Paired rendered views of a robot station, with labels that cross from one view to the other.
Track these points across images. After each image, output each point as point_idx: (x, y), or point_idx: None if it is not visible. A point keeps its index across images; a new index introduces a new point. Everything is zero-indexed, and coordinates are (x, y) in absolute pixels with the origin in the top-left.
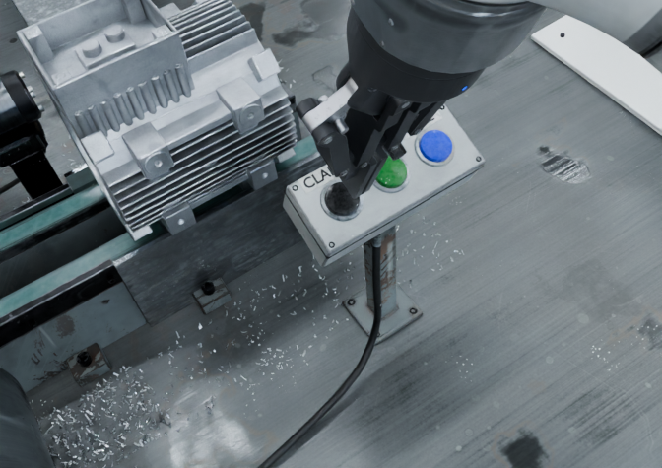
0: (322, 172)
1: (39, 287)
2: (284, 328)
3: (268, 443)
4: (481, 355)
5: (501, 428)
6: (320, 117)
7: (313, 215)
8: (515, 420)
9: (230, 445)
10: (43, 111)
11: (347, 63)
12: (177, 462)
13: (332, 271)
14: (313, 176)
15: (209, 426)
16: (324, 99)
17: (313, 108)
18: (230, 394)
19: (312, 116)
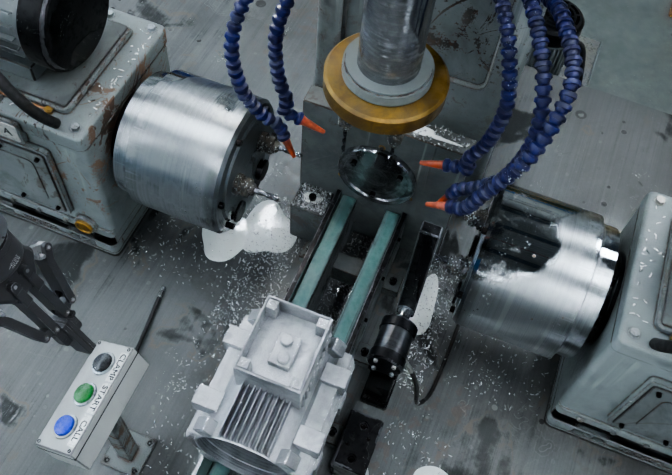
0: (118, 366)
1: (299, 305)
2: (183, 405)
3: (152, 342)
4: (52, 457)
5: (26, 419)
6: (37, 243)
7: (113, 347)
8: (19, 428)
9: (172, 330)
10: (496, 466)
11: (23, 245)
12: (193, 309)
13: (175, 460)
14: (122, 361)
15: (189, 332)
16: (42, 254)
17: (41, 244)
18: (189, 353)
19: (40, 242)
